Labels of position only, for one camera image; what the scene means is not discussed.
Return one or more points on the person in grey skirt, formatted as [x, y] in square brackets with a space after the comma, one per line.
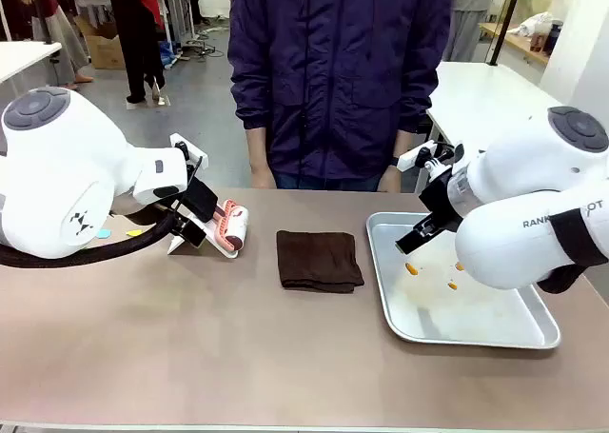
[57, 33]

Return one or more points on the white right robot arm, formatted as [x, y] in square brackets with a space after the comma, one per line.
[518, 200]

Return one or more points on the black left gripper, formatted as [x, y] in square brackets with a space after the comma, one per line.
[202, 201]

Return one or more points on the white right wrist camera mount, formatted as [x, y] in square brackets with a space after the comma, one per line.
[414, 156]

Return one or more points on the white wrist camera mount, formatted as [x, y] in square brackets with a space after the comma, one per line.
[414, 156]
[189, 150]

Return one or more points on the black wristwatch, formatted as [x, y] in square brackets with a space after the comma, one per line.
[395, 161]

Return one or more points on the thin black stand pole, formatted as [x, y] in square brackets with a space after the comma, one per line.
[44, 9]

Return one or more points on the person in purple jacket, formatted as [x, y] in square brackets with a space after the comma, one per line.
[333, 71]

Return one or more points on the silver metal tray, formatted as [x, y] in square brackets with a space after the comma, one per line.
[457, 314]

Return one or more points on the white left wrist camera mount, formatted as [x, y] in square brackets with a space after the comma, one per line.
[189, 150]

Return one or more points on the dark brown cloth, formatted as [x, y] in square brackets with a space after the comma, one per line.
[319, 261]

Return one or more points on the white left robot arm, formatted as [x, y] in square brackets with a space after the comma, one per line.
[62, 176]

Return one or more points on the blue sticker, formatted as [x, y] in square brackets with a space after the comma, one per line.
[103, 233]

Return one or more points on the person's left forearm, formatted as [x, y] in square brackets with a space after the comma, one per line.
[403, 143]

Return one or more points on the yellow sticker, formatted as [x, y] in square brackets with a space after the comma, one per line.
[135, 232]

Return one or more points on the person's right forearm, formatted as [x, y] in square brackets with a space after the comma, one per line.
[257, 147]

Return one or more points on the blue jeans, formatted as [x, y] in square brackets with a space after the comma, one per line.
[328, 183]

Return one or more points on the black pole with clamp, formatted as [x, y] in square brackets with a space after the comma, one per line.
[504, 24]

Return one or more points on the person in grey trousers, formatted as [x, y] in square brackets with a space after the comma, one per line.
[468, 19]

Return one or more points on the person in black trousers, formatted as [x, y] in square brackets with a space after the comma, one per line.
[138, 38]

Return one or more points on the person's left hand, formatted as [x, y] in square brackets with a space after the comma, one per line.
[390, 180]

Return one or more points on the wooden workbench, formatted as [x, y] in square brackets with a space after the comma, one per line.
[518, 43]

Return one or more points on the pink and white lint roller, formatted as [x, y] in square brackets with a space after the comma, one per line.
[234, 226]

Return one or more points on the white plastic bag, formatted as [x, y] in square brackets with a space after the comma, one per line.
[533, 24]

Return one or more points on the person's right hand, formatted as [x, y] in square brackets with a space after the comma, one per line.
[261, 178]

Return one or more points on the white folded roller stand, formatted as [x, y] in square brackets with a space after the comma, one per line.
[216, 253]

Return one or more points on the cardboard box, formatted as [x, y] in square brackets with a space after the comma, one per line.
[104, 47]

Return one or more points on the dark blue bottle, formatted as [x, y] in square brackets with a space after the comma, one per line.
[552, 38]

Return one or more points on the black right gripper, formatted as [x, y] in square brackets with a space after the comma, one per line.
[440, 202]

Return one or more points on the small white table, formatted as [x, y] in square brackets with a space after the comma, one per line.
[21, 57]

